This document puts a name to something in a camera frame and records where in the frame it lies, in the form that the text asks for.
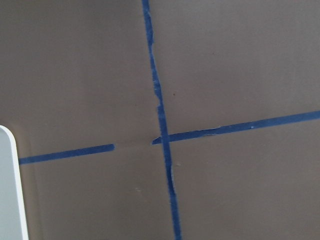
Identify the pale green bear tray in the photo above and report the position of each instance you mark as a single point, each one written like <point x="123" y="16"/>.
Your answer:
<point x="13" y="222"/>

